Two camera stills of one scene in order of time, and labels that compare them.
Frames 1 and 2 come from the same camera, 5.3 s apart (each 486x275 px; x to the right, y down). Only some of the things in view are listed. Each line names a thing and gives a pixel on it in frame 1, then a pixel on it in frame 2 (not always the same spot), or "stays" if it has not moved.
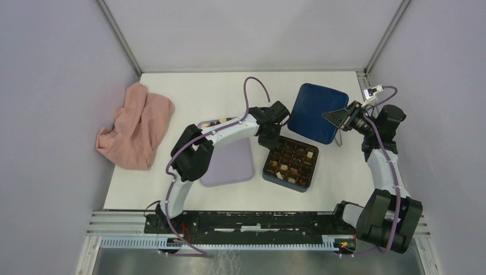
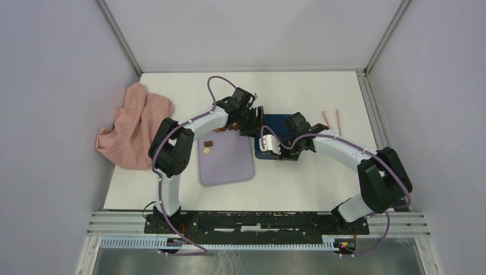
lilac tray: x=231 y=161 stays
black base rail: x=250 y=224 stays
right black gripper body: x=357 y=120 -> x=290 y=154
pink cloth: x=138 y=124 stays
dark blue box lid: x=312 y=101 -> x=276 y=122
